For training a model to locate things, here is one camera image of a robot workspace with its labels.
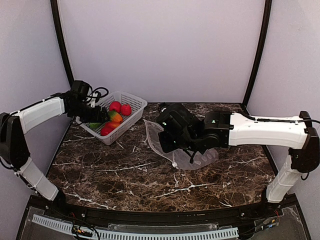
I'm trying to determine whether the dark red toy fruit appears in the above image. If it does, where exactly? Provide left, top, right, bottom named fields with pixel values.
left=100, top=126, right=114, bottom=136

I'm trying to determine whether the clear dotted zip top bag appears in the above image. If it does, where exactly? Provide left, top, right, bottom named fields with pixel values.
left=143, top=119, right=219, bottom=170

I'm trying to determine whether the red orange toy mango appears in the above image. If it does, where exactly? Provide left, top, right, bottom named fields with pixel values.
left=104, top=121, right=121, bottom=129

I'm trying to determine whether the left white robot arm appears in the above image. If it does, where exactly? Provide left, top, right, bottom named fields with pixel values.
left=0, top=80, right=110, bottom=203

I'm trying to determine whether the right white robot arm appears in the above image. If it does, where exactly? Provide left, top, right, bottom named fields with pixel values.
left=156, top=103, right=320, bottom=204

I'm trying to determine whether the green orange toy mango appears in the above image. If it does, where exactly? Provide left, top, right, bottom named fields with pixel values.
left=108, top=110, right=123, bottom=124

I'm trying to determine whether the red toy apple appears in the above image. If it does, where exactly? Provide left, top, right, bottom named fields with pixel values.
left=109, top=101, right=122, bottom=113

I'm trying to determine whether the green toy cucumber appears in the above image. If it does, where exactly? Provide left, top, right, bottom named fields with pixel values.
left=89, top=122, right=102, bottom=130

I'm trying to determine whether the red toy orange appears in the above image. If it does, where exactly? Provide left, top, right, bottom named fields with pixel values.
left=120, top=104, right=132, bottom=116

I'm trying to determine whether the white perforated plastic basket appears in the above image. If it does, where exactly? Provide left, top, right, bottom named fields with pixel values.
left=76, top=91, right=148, bottom=146

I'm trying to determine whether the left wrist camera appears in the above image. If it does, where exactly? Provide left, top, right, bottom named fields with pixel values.
left=85, top=87, right=109, bottom=108

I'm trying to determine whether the black front frame rail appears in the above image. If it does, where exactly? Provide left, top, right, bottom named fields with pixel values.
left=38, top=200, right=267, bottom=227

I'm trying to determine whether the left black frame post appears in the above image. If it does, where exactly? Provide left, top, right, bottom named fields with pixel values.
left=50, top=0, right=75, bottom=87

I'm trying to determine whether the black frame post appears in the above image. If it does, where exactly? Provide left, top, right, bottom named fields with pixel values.
left=242, top=0, right=273, bottom=108
left=50, top=0, right=75, bottom=87

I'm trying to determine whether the white slotted cable duct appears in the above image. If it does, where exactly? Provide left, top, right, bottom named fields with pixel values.
left=31, top=214, right=240, bottom=240

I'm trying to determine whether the right black frame post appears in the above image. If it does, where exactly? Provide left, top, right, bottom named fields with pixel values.
left=242, top=0, right=273, bottom=108

